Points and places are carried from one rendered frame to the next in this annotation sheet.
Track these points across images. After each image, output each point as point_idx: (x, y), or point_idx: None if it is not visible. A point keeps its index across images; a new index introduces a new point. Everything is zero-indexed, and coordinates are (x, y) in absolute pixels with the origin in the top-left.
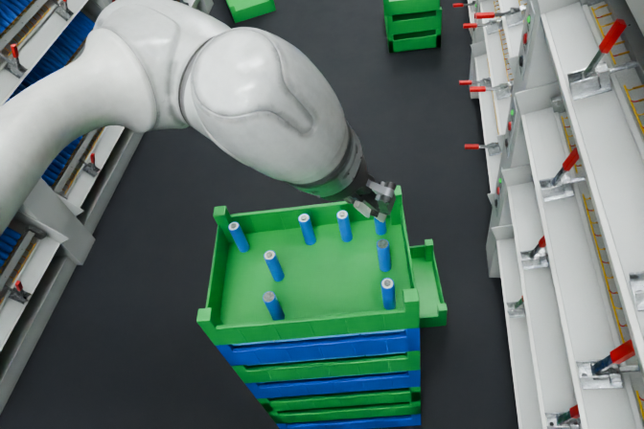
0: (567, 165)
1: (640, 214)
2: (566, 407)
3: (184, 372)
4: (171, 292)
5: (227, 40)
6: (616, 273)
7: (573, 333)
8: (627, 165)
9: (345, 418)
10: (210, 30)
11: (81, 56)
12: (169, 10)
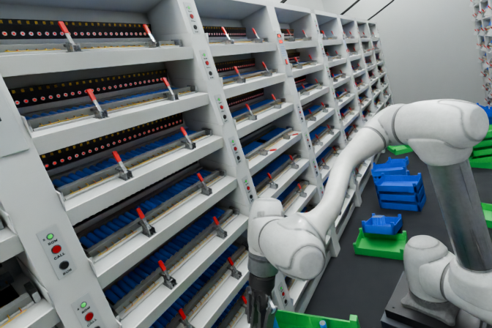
0: (184, 314)
1: (207, 247)
2: (245, 316)
3: None
4: None
5: (264, 198)
6: (223, 241)
7: (232, 286)
8: (195, 258)
9: None
10: (268, 225)
11: (312, 214)
12: (277, 228)
